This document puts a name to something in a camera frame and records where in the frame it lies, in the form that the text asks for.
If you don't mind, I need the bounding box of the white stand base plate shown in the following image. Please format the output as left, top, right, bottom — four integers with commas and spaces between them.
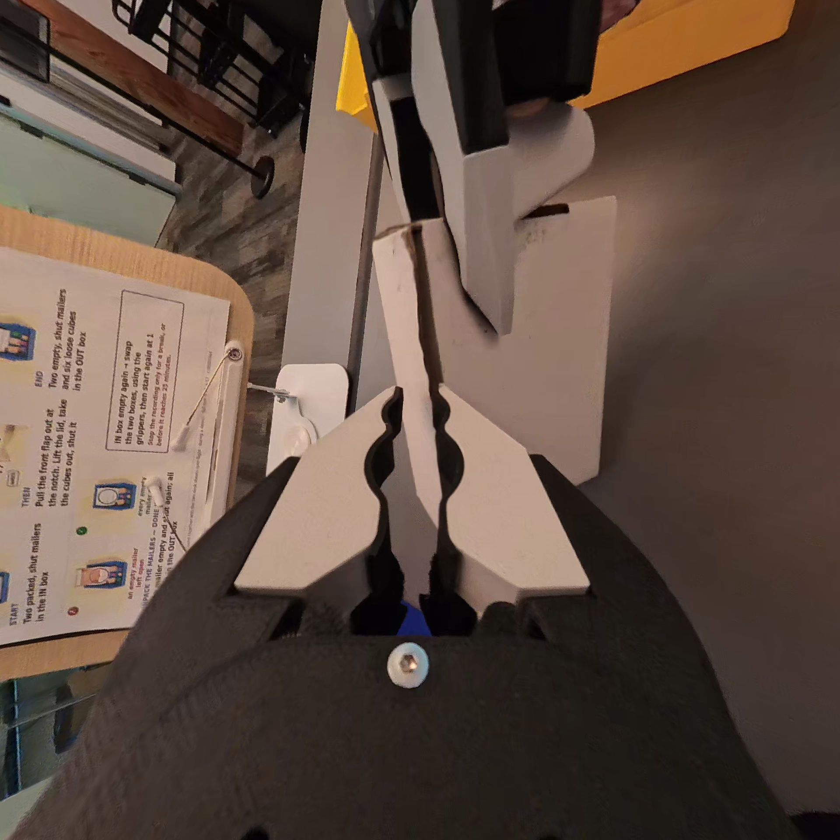
249, 363, 349, 478

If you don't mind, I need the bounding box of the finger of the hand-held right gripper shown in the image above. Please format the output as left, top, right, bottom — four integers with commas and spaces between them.
371, 71, 439, 222
412, 0, 517, 337

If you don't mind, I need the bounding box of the wooden clipboard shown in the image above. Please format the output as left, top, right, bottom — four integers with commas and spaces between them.
0, 206, 256, 680

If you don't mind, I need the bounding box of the yellow plastic box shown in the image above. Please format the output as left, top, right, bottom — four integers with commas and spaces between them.
336, 0, 796, 135

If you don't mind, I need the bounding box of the black metal rack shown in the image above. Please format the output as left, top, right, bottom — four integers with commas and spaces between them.
112, 0, 316, 132

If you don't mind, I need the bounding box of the white cardboard mailer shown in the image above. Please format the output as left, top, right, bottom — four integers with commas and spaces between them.
371, 105, 618, 595

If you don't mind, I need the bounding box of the black pole with round foot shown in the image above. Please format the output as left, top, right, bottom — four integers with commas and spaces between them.
0, 13, 278, 200

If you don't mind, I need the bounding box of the brown wooden board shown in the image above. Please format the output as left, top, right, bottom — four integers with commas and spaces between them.
20, 0, 245, 153

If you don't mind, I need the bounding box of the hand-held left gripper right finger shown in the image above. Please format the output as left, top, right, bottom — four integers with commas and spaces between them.
419, 385, 593, 636

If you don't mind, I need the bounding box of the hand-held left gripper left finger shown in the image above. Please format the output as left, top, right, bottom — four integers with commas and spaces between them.
233, 386, 404, 636

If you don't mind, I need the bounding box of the printed instruction sheet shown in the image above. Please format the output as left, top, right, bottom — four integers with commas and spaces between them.
0, 248, 232, 647

